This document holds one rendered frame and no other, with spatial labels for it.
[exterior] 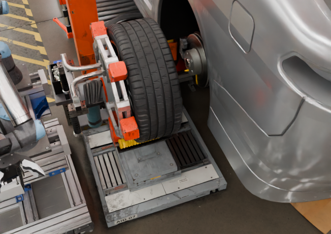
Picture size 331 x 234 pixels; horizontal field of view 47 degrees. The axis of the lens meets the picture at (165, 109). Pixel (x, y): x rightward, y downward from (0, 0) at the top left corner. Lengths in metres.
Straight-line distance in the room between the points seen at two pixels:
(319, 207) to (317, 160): 1.35
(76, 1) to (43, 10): 2.25
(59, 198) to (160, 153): 0.69
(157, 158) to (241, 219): 0.67
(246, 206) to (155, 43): 1.32
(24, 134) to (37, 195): 1.02
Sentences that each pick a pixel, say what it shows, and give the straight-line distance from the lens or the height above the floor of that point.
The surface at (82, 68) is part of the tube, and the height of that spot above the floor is 1.01.
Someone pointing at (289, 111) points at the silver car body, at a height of 1.35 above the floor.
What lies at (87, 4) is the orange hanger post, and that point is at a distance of 2.32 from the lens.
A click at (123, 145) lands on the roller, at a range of 2.22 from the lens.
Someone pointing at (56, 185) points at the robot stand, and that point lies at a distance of 2.51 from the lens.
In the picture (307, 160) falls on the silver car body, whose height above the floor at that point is 1.16.
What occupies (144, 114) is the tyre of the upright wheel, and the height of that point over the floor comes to 0.93.
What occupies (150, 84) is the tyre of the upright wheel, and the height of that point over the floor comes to 1.05.
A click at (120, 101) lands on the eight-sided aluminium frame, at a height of 0.98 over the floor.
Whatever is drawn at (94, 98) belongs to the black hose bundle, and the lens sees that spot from 1.82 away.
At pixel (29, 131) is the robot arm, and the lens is 1.54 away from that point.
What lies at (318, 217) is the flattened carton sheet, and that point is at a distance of 2.72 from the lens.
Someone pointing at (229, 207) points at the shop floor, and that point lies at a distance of 2.62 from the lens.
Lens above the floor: 2.25
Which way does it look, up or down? 46 degrees down
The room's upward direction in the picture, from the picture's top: straight up
